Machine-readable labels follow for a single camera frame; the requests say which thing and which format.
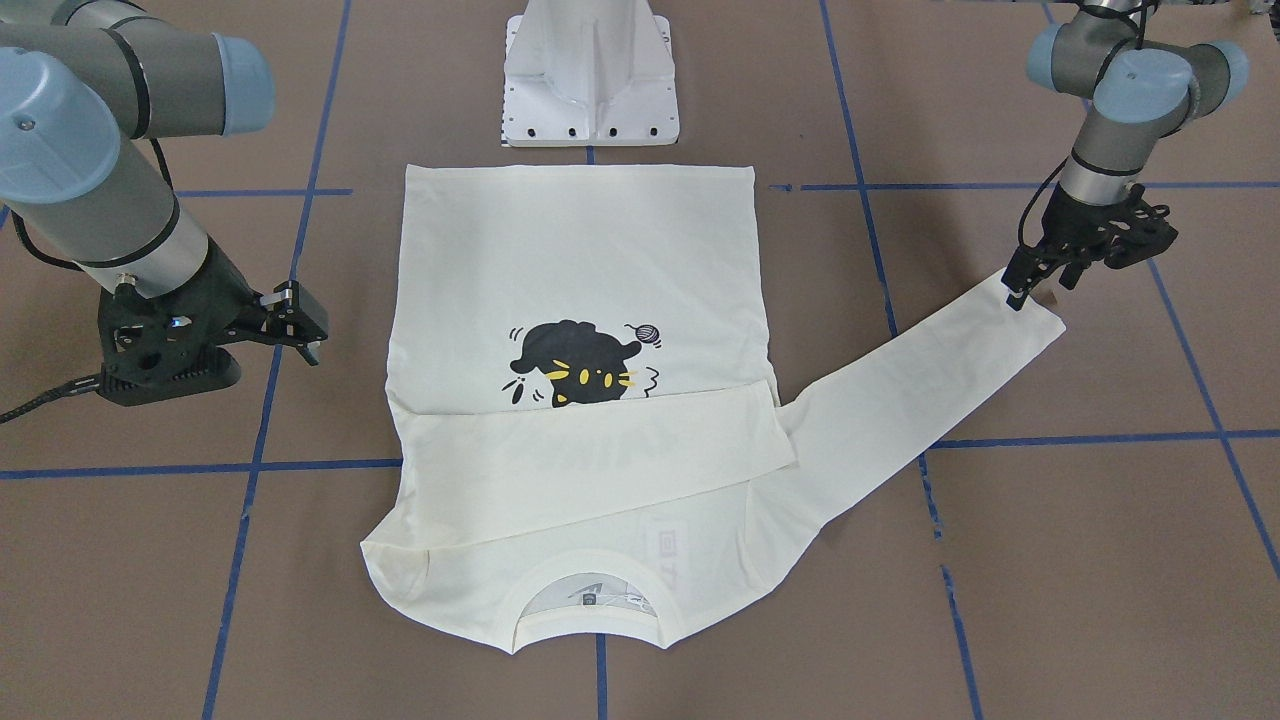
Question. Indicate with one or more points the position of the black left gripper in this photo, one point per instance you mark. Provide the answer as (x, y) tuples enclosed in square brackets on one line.
[(1068, 229)]

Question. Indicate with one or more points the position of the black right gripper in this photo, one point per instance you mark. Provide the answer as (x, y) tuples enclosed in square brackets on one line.
[(222, 297)]

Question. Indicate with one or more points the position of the cream long-sleeve cat shirt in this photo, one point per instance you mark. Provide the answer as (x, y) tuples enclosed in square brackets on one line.
[(580, 378)]

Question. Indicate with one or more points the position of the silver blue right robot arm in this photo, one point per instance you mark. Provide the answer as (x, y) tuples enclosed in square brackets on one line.
[(89, 90)]

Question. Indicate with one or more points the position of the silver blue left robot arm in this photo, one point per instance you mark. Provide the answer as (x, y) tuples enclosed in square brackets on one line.
[(1140, 91)]

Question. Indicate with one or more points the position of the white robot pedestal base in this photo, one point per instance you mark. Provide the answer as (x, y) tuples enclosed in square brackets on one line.
[(589, 73)]

